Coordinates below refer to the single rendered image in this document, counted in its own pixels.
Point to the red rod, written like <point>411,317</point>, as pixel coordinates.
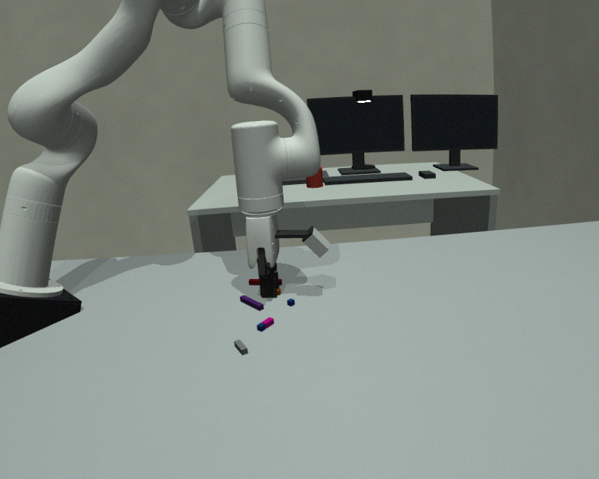
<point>256,282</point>

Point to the purple rod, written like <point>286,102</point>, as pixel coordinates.
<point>255,304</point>

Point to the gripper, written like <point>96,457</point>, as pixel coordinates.
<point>263,247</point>

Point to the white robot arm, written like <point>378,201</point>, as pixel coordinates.
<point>42,111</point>

